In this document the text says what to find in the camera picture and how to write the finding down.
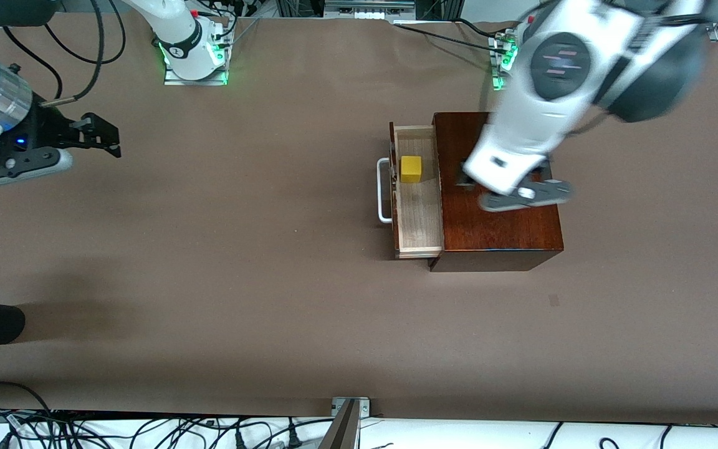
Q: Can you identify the yellow cube block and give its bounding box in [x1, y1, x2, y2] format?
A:
[400, 155, 423, 184]

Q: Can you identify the light wood drawer white handle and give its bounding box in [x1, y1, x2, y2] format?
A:
[376, 122, 446, 259]

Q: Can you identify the dark brown wooden drawer cabinet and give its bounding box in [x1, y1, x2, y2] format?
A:
[428, 111, 564, 273]

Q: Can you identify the white power strip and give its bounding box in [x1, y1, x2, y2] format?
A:
[324, 0, 416, 20]

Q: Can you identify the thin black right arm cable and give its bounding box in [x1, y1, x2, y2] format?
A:
[4, 25, 64, 100]

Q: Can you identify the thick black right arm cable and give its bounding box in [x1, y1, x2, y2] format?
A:
[41, 0, 104, 104]

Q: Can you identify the black looping cable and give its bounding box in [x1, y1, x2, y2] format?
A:
[54, 0, 127, 64]

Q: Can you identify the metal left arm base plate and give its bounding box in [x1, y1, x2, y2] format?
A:
[490, 31, 522, 92]

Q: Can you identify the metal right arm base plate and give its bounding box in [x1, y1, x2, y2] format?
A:
[163, 19, 230, 86]

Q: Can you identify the long black table cable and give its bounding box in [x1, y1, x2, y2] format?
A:
[393, 24, 509, 54]

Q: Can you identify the black aluminium frame post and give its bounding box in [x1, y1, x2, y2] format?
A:
[415, 0, 462, 21]

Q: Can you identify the grey cable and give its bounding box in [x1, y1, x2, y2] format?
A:
[225, 17, 261, 51]

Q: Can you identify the small metal bracket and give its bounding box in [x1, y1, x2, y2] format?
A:
[332, 397, 371, 417]

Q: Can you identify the grey metal camera pole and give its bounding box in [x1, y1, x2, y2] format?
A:
[320, 399, 360, 449]

